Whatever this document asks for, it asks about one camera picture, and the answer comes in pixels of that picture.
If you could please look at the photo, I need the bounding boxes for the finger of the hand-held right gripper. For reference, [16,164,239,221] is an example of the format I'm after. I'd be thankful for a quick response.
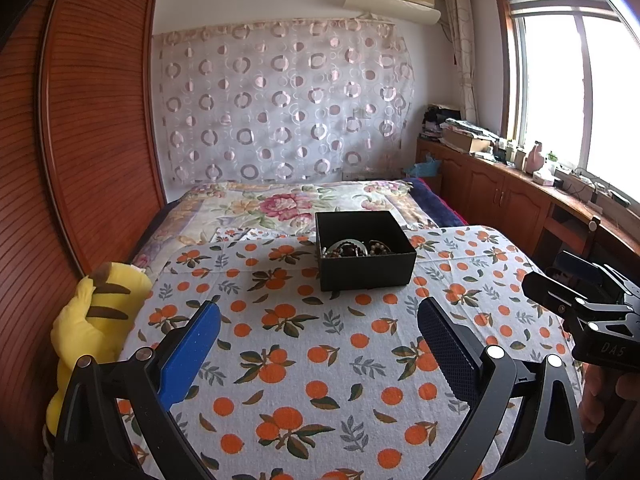
[521,271,627,322]
[552,251,614,287]

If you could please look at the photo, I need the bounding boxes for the teal plastic bag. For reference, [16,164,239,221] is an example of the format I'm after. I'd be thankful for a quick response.
[411,155,444,179]

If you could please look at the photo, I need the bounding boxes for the floral bedsheet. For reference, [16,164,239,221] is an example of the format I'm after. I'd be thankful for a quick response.
[131,179,437,281]

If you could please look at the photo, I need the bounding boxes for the pile of books and boxes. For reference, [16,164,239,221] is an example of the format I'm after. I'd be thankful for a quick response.
[422,104,503,157]

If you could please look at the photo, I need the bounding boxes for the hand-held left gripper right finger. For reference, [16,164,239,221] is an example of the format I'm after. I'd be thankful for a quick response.
[416,296,587,480]

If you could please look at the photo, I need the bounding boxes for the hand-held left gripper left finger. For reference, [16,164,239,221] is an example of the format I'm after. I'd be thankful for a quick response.
[52,297,222,480]

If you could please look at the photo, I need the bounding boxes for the beige window curtain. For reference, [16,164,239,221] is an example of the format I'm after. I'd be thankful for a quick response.
[442,0,482,125]

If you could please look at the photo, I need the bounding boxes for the wooden slatted wardrobe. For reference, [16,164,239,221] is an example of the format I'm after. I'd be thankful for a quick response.
[0,0,168,480]

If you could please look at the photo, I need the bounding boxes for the wooden side cabinet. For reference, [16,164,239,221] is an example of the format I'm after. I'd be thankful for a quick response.
[415,137,640,311]

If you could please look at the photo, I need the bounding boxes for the orange fruit print cloth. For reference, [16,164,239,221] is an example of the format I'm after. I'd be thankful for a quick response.
[117,225,586,480]

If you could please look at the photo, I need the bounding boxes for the yellow plush toy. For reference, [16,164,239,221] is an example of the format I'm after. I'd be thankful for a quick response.
[45,261,155,437]

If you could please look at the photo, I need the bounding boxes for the dark blue blanket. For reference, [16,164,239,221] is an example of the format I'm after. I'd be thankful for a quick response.
[404,176,467,232]

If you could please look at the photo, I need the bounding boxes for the window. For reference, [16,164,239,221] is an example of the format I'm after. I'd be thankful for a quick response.
[494,0,640,198]

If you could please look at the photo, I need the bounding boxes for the beaded bracelets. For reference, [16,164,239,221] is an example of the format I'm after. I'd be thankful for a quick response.
[326,239,372,258]

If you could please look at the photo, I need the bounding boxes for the circle pattern sheer curtain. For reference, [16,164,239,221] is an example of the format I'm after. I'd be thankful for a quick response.
[151,16,417,184]

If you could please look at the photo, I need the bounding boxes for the black jewelry box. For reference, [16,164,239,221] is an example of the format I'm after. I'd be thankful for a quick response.
[315,210,418,292]

